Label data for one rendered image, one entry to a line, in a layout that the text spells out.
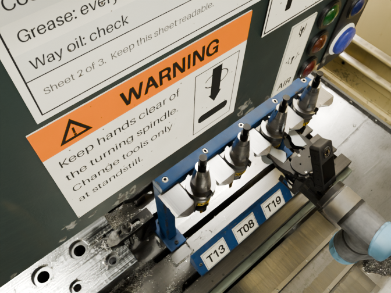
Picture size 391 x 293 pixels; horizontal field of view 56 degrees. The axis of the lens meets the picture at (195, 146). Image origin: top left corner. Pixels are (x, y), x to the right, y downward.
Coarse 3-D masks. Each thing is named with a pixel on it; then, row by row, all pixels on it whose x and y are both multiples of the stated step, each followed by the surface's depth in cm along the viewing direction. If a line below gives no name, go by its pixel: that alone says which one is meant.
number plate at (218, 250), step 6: (222, 240) 96; (216, 246) 95; (222, 246) 96; (204, 252) 94; (210, 252) 95; (216, 252) 96; (222, 252) 97; (228, 252) 98; (204, 258) 94; (210, 258) 95; (216, 258) 96; (210, 264) 95
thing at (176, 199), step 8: (176, 184) 75; (168, 192) 74; (176, 192) 74; (184, 192) 74; (168, 200) 73; (176, 200) 73; (184, 200) 73; (192, 200) 73; (176, 208) 72; (184, 208) 72; (192, 208) 72; (176, 216) 72; (184, 216) 72
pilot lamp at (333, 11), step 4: (332, 8) 31; (336, 8) 31; (328, 12) 31; (332, 12) 31; (336, 12) 31; (328, 16) 31; (332, 16) 31; (336, 16) 32; (324, 20) 31; (328, 20) 31; (332, 20) 32; (324, 24) 32
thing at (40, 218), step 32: (256, 32) 26; (288, 32) 29; (0, 64) 14; (256, 64) 29; (0, 96) 15; (96, 96) 19; (256, 96) 34; (0, 128) 16; (32, 128) 18; (224, 128) 34; (0, 160) 18; (32, 160) 19; (0, 192) 19; (32, 192) 21; (128, 192) 29; (0, 224) 21; (32, 224) 23; (64, 224) 26; (0, 256) 23; (32, 256) 26
